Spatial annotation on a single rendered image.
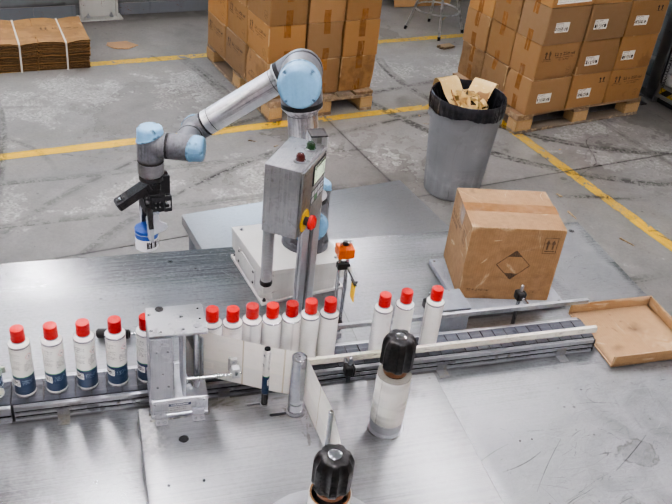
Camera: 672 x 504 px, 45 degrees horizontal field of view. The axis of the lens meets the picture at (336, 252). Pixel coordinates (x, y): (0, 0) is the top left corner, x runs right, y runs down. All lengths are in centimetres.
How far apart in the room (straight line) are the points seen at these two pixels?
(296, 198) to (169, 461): 69
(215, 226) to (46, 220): 179
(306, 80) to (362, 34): 353
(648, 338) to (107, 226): 281
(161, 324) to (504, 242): 112
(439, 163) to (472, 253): 229
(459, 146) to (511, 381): 250
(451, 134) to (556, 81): 144
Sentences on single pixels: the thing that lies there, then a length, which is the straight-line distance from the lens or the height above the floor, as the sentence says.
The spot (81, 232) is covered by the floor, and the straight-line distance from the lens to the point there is 443.
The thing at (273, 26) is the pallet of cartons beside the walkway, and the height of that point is 65.
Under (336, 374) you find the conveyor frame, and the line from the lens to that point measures 228.
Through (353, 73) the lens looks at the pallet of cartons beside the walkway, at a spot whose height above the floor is 27.
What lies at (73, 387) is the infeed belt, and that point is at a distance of 222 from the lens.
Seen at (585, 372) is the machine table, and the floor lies 83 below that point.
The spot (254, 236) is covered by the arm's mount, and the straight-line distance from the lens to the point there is 264.
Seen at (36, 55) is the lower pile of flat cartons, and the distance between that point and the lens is 633.
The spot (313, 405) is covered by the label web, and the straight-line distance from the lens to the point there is 203.
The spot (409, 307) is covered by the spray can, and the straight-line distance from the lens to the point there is 225.
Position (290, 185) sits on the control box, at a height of 143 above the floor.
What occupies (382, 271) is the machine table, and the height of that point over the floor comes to 83.
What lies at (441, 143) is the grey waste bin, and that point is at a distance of 476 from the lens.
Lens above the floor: 239
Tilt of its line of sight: 34 degrees down
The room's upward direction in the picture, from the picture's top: 7 degrees clockwise
